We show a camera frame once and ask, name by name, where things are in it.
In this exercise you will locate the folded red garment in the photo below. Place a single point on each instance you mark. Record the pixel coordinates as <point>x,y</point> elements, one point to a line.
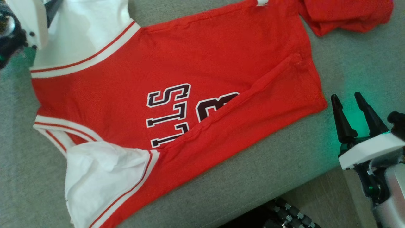
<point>345,14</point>

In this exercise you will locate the large grey sofa cushion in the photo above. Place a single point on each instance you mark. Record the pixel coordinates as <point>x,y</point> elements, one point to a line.
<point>284,152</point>

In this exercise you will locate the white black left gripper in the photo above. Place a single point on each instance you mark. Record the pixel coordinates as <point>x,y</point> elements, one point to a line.
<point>28,22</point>

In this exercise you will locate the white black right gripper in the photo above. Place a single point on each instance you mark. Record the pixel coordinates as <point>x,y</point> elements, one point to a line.
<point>367,150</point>

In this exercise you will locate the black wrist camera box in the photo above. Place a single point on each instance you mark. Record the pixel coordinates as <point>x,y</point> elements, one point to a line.
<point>398,125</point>

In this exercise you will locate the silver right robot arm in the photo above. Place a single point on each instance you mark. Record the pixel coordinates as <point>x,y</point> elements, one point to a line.
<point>392,196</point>

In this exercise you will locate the red white basketball jersey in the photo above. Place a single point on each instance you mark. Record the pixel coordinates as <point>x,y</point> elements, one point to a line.
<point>221,63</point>

